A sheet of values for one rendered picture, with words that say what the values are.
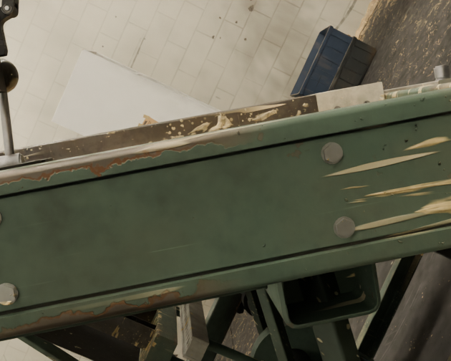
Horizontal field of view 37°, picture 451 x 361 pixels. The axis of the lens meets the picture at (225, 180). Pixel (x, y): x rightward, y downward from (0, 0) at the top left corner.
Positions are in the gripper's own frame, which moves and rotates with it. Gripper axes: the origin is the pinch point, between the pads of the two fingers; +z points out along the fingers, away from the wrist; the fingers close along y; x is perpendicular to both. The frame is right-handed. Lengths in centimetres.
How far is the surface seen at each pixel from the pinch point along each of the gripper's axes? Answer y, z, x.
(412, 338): 98, 111, 184
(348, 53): 168, -23, 453
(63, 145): -1.8, 10.0, 47.4
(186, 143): 18.0, 11.7, -27.8
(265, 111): 35, 10, 47
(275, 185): 23.4, 15.6, -27.4
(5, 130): 0.0, 7.5, 0.6
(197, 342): 15, 55, 62
